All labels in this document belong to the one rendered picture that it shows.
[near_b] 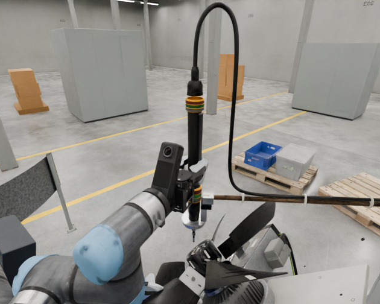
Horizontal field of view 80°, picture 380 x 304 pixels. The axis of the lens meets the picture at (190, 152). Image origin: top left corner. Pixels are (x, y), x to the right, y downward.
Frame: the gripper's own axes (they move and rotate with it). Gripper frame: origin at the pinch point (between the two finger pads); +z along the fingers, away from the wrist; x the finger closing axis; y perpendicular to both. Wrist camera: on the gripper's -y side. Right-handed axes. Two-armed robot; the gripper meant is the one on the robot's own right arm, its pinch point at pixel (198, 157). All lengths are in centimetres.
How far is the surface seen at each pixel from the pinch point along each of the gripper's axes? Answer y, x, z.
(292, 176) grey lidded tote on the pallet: 146, 19, 268
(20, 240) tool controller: 43, -66, -23
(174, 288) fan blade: 47.8, -4.3, -7.4
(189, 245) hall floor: 167, -61, 104
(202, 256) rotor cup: 42.1, 0.3, 4.4
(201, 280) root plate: 48.0, 2.5, -0.2
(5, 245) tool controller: 42, -67, -28
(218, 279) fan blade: 26.3, 12.1, -11.6
